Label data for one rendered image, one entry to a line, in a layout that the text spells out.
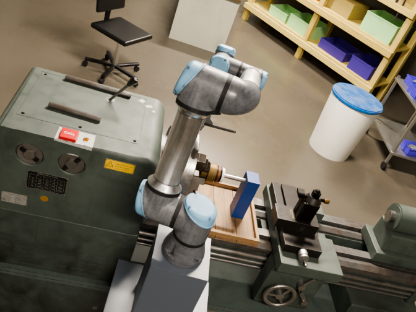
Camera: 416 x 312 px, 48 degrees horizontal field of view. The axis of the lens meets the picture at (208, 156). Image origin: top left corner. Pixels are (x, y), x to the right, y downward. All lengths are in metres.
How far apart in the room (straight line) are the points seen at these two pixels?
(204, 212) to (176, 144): 0.24
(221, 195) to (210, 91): 1.04
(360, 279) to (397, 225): 0.32
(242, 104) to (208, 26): 4.69
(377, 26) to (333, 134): 2.10
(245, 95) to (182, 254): 0.57
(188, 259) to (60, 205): 0.60
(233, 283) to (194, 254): 0.85
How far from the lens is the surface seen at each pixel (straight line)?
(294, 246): 2.09
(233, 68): 1.72
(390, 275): 2.49
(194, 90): 1.33
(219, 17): 5.96
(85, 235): 2.00
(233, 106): 1.33
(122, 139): 1.78
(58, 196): 1.88
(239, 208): 2.16
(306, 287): 2.27
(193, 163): 1.89
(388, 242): 2.45
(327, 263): 2.19
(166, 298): 1.68
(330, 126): 4.73
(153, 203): 1.48
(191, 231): 1.49
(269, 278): 2.19
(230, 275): 2.43
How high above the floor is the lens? 2.28
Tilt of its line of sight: 34 degrees down
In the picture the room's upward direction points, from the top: 22 degrees clockwise
